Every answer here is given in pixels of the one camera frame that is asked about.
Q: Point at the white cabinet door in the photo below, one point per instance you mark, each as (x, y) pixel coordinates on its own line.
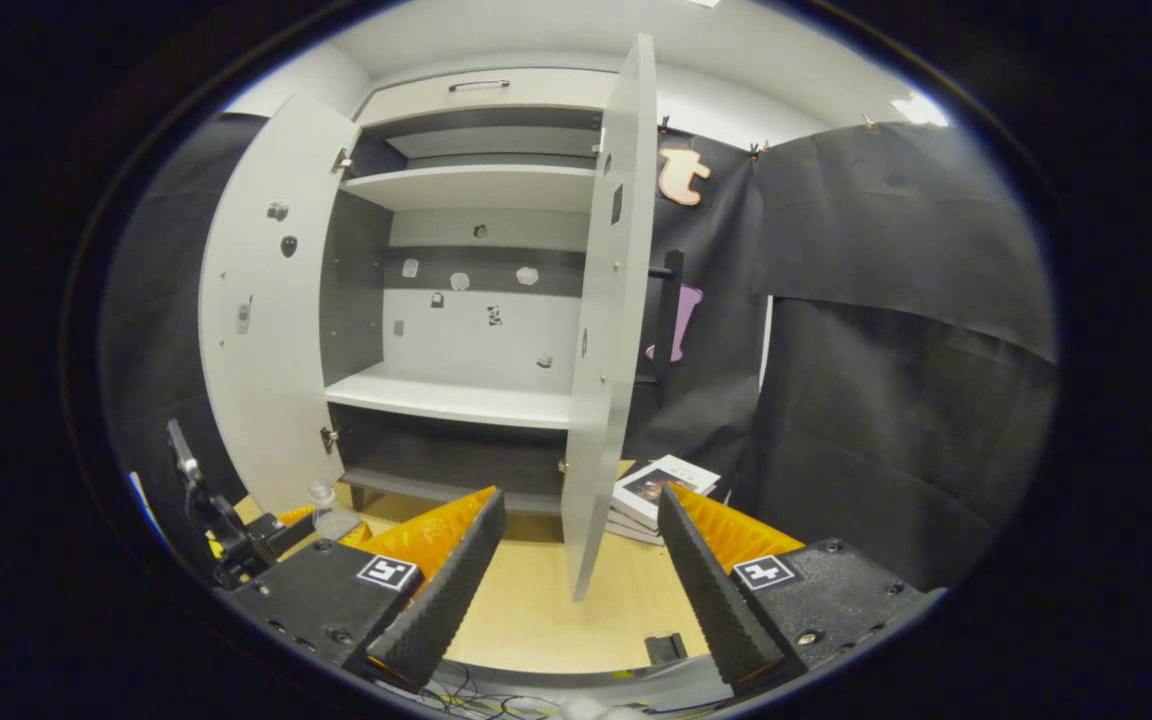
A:
(616, 300)
(266, 380)

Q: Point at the white cabinet with grey interior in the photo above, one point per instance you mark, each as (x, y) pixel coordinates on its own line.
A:
(476, 185)

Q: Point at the small black block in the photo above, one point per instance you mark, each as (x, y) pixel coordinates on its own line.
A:
(666, 648)

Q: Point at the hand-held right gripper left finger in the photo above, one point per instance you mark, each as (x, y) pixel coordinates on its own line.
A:
(446, 600)

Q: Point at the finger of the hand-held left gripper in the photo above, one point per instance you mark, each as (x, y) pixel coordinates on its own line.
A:
(288, 530)
(356, 535)

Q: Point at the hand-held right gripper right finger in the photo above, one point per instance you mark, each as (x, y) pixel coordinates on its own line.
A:
(711, 600)

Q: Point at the grey book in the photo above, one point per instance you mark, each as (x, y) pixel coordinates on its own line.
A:
(631, 528)

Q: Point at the ceiling light panel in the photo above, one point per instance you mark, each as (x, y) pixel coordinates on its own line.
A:
(918, 108)

